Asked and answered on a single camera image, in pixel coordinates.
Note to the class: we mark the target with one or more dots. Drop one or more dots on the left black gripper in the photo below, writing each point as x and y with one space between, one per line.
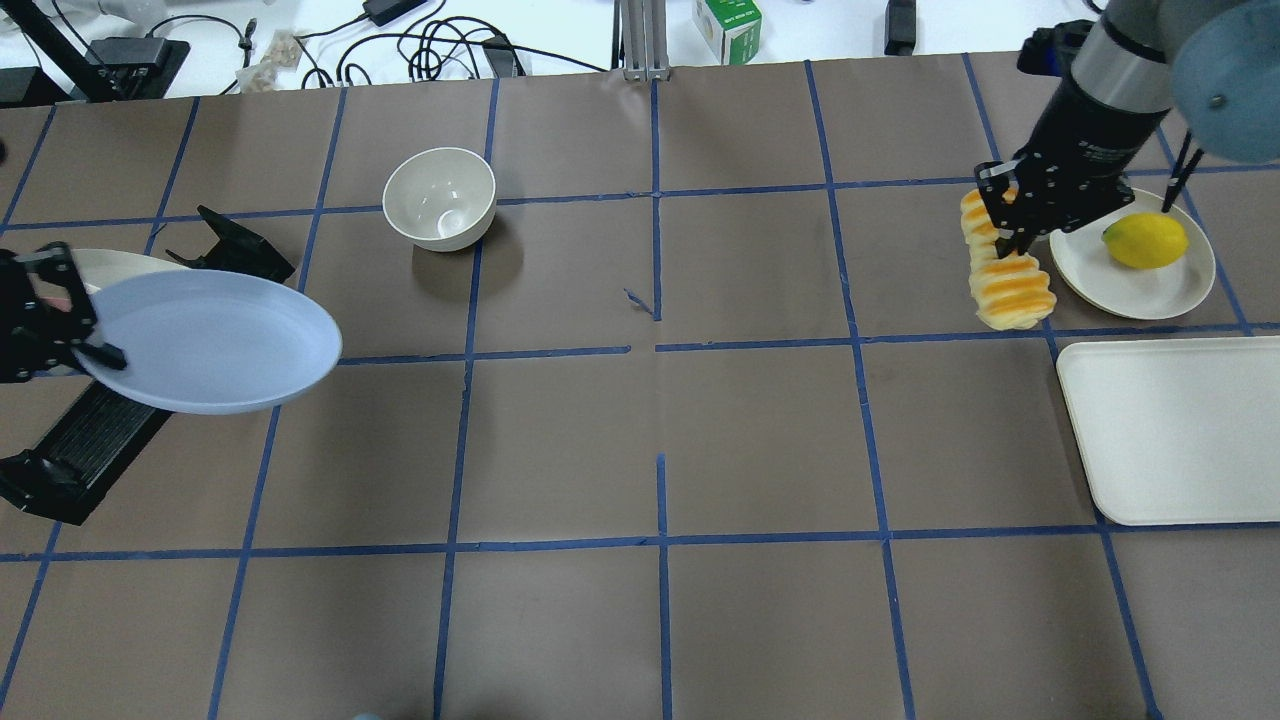
30 318

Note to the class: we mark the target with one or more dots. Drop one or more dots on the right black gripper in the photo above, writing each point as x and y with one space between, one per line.
1083 138

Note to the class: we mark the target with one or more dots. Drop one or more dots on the blue plate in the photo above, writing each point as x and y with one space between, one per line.
213 343

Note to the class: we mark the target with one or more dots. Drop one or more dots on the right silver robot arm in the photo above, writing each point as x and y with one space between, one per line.
1216 62

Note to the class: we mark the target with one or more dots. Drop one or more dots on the black plate rack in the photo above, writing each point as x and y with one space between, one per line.
68 473

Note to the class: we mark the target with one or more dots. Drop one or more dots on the cream plate in rack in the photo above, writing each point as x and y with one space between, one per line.
102 268

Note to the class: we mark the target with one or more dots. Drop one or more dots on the cream plate under lemon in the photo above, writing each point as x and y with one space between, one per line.
1085 266

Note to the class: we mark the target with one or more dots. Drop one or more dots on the yellow lemon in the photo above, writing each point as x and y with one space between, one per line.
1146 241

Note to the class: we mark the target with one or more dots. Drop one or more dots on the white rectangular tray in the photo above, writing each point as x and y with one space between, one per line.
1175 432

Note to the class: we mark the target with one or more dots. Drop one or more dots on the black power adapter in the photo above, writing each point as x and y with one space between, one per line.
900 28

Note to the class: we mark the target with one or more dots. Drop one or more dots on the green white carton box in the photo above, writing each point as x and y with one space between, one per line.
731 29

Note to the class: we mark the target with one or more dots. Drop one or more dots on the cream bowl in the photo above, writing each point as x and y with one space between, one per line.
441 200

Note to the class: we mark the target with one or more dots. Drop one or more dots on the aluminium frame post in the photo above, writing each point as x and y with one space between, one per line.
640 40

